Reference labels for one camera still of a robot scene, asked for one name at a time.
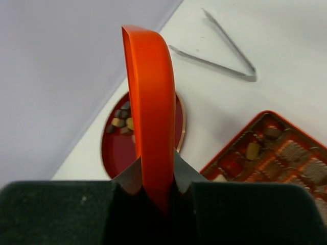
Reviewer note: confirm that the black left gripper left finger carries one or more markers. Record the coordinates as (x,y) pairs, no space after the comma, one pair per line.
(76,212)

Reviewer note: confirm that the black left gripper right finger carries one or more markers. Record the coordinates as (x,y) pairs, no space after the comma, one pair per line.
(208,212)

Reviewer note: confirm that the white square chocolate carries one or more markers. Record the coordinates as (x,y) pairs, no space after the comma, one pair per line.
(220,178)

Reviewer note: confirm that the caramel brown chocolate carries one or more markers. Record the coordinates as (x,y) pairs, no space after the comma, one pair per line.
(252,151)

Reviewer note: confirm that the orange box lid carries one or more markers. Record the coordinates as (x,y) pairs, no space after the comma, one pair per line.
(152,98)

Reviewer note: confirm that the silver metal tongs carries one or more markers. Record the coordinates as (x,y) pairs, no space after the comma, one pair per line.
(209,45)

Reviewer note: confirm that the dark round chocolate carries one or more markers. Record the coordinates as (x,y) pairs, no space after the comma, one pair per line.
(272,133)

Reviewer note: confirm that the orange chocolate box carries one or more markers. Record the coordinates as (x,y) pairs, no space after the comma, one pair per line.
(295,158)

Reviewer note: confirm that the round dark red tray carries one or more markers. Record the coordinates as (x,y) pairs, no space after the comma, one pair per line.
(118,150)

